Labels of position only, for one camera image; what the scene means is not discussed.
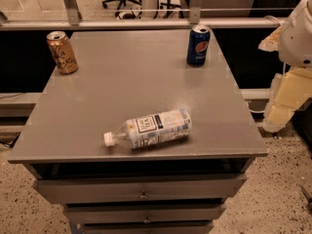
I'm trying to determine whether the bottom grey drawer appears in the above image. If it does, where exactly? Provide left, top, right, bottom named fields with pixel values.
left=82, top=221, right=214, bottom=234

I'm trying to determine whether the grey metal railing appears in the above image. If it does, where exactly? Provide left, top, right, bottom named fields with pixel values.
left=0, top=0, right=300, bottom=30

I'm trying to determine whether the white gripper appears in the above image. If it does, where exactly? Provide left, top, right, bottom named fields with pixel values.
left=258, top=19, right=312, bottom=133

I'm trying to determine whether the blue label plastic bottle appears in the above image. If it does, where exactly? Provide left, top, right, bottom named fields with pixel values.
left=103, top=108, right=192, bottom=149

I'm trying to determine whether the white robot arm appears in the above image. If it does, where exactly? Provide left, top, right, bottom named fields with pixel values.
left=258, top=0, right=312, bottom=133

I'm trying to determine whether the grey drawer cabinet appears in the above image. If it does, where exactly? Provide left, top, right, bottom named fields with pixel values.
left=7, top=28, right=269, bottom=234

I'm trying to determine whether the top grey drawer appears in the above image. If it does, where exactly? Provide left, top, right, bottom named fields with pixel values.
left=33, top=174, right=247, bottom=204

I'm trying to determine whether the middle grey drawer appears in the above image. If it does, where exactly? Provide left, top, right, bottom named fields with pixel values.
left=64, top=203, right=225, bottom=224

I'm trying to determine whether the white cable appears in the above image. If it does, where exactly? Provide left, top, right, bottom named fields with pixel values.
left=247, top=101, right=266, bottom=114

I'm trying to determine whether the orange gold soda can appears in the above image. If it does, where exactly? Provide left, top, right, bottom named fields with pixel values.
left=47, top=31, right=78, bottom=74

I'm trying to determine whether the grey drawer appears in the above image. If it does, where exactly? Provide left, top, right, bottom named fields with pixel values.
left=33, top=174, right=247, bottom=204
left=64, top=203, right=225, bottom=224
left=82, top=221, right=214, bottom=234

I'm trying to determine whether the blue pepsi can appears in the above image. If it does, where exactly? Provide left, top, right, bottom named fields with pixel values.
left=186, top=24, right=211, bottom=66

